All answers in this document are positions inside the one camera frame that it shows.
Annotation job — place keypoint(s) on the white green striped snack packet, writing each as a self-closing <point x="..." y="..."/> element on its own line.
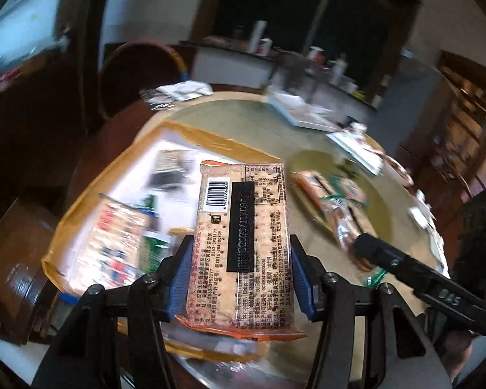
<point x="156" y="247"/>

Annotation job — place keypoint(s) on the dark kitchen counter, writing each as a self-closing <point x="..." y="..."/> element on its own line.
<point x="226" y="65"/>

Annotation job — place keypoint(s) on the orange cracker packet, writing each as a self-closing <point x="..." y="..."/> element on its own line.
<point x="328" y="206"/>

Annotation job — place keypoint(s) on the wooden cabinet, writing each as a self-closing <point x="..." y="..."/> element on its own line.
<point x="465" y="121"/>

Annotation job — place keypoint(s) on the orange-edged clear cracker packet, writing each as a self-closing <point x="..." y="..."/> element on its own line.
<point x="243" y="231"/>

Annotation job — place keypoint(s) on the white cylinder roll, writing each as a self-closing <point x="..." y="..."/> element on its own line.
<point x="257" y="36"/>

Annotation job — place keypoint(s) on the white spray bottle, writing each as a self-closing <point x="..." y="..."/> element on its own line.
<point x="316" y="54"/>

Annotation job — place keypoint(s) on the white plastic wrappers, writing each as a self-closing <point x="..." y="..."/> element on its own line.
<point x="427" y="227"/>

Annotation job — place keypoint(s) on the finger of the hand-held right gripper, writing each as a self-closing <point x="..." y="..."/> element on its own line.
<point x="409" y="269"/>

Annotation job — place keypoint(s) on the brown cardboard carton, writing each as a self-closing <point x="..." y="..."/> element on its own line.
<point x="16" y="259"/>

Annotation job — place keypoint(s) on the green-edged snack packet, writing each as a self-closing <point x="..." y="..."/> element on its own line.
<point x="348" y="188"/>

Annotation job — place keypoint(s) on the grey refrigerator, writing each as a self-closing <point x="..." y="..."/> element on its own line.
<point x="417" y="105"/>

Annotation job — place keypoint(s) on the large red-blue print cracker packet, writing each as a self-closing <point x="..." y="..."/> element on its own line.
<point x="113" y="235"/>

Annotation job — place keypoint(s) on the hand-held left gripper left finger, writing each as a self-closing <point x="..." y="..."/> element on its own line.
<point x="182" y="279"/>

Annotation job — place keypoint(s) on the white plastic bag near chair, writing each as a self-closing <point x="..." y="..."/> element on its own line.
<point x="182" y="91"/>

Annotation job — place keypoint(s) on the dark wooden chair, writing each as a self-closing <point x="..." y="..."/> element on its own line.
<point x="137" y="65"/>

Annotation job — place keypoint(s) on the red-white packet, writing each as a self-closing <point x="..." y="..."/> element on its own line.
<point x="397" y="170"/>

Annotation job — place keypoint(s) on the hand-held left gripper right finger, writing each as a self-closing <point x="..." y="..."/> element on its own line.
<point x="301" y="279"/>

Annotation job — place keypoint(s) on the dark printed snack packet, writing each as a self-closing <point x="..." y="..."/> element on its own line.
<point x="170" y="174"/>

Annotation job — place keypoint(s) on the yellow taped cardboard box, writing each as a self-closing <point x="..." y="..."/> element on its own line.
<point x="210" y="142"/>

